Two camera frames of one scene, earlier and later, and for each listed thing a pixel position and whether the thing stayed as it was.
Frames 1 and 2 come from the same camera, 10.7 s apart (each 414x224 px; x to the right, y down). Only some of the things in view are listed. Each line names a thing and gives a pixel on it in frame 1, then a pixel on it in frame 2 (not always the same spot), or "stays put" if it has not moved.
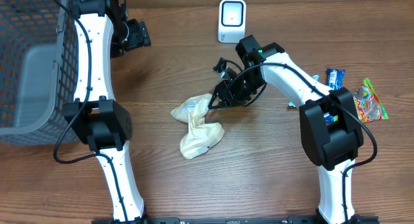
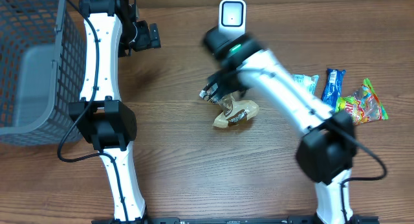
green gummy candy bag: x=368 y=105 stays put
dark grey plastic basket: x=39 y=67 stays put
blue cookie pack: x=334 y=81 stays put
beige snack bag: x=200 y=136 → x=235 y=112
